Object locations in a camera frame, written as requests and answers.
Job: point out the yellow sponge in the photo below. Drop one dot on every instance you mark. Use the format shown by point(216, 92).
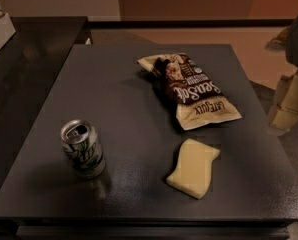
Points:
point(193, 171)

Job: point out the brown sea salt chip bag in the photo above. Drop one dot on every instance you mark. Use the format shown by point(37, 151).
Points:
point(199, 101)

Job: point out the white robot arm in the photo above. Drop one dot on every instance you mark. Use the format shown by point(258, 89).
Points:
point(291, 57)

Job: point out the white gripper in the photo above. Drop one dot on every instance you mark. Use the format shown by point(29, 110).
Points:
point(287, 97)

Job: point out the dark side counter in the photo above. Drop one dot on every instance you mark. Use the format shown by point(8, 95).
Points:
point(29, 65)

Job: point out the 7up soda can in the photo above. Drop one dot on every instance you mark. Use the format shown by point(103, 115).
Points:
point(80, 143)

